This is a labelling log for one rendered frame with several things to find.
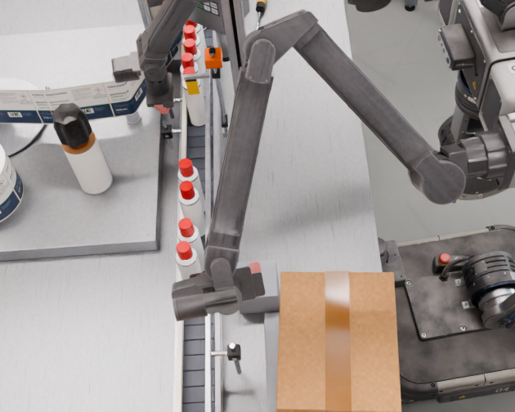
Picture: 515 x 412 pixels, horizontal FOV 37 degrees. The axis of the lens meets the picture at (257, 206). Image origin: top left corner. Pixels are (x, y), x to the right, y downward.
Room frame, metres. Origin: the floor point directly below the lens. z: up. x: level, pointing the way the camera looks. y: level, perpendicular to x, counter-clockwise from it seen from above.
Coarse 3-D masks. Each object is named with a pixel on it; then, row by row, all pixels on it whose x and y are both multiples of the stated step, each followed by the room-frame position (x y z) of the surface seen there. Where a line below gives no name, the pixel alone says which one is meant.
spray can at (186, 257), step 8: (176, 248) 0.88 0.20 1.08; (184, 248) 0.88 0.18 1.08; (192, 248) 0.90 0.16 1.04; (176, 256) 0.88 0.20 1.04; (184, 256) 0.86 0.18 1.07; (192, 256) 0.87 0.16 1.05; (184, 264) 0.86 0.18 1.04; (192, 264) 0.86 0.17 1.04; (184, 272) 0.86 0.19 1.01; (192, 272) 0.86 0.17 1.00; (200, 272) 0.87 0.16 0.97
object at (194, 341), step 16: (208, 32) 1.75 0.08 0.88; (192, 128) 1.38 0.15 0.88; (192, 144) 1.33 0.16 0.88; (192, 160) 1.27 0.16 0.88; (192, 320) 0.79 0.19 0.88; (192, 336) 0.75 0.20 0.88; (192, 352) 0.71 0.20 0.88; (192, 368) 0.67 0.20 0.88; (192, 384) 0.63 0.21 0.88; (192, 400) 0.59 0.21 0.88
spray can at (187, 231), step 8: (184, 224) 0.94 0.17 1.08; (192, 224) 0.94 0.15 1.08; (184, 232) 0.92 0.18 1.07; (192, 232) 0.93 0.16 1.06; (184, 240) 0.92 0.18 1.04; (192, 240) 0.92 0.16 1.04; (200, 240) 0.94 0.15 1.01; (200, 248) 0.93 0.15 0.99; (200, 256) 0.92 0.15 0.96; (200, 264) 0.92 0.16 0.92
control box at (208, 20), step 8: (216, 0) 1.32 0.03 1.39; (248, 0) 1.38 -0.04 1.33; (248, 8) 1.37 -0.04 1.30; (192, 16) 1.37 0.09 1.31; (200, 16) 1.35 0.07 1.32; (208, 16) 1.34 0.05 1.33; (216, 16) 1.32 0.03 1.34; (200, 24) 1.35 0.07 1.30; (208, 24) 1.34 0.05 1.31; (216, 24) 1.32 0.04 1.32; (224, 32) 1.31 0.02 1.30
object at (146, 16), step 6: (138, 0) 1.71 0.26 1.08; (144, 0) 1.68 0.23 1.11; (150, 0) 1.71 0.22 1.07; (156, 0) 1.71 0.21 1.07; (162, 0) 1.71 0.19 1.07; (144, 6) 1.68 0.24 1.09; (150, 6) 1.71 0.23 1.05; (156, 6) 1.71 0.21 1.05; (144, 12) 1.71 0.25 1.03; (150, 12) 1.68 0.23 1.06; (144, 18) 1.71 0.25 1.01; (150, 18) 1.68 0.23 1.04; (144, 24) 1.71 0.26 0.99; (180, 42) 1.66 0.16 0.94; (180, 48) 1.65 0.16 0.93; (180, 54) 1.65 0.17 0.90
